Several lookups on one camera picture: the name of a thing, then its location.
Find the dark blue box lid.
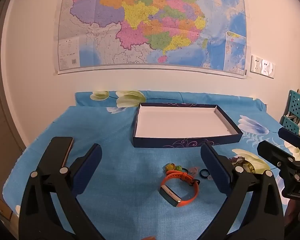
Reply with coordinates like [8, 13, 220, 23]
[132, 102, 243, 148]

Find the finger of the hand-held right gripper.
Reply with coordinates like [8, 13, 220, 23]
[257, 141, 297, 173]
[278, 127, 300, 153]

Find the teal perforated plastic chair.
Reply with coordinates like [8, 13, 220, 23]
[280, 89, 300, 135]

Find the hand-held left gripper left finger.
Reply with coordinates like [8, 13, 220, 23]
[18, 144, 105, 240]

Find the dark smartphone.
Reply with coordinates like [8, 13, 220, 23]
[44, 137, 75, 173]

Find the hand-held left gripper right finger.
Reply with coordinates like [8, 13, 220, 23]
[201, 142, 285, 240]

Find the blue floral bed sheet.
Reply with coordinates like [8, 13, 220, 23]
[2, 90, 300, 240]

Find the colourful wall map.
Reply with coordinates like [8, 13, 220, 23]
[52, 0, 248, 79]

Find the orange smart band watch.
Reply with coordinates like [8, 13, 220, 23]
[158, 170, 200, 208]

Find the striped brown bangle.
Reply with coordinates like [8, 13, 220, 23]
[234, 160, 255, 173]

